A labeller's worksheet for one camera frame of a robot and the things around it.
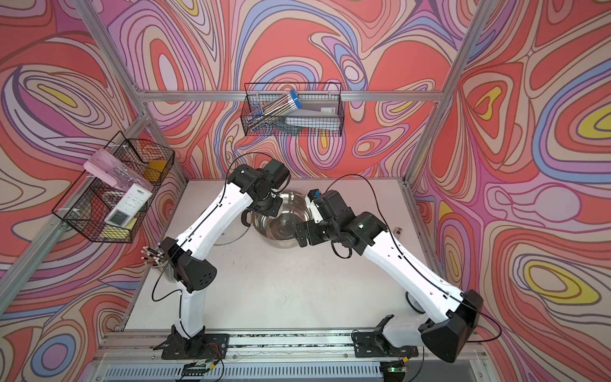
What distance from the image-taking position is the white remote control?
0.69m

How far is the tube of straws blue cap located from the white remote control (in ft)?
1.26

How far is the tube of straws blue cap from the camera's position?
80cm
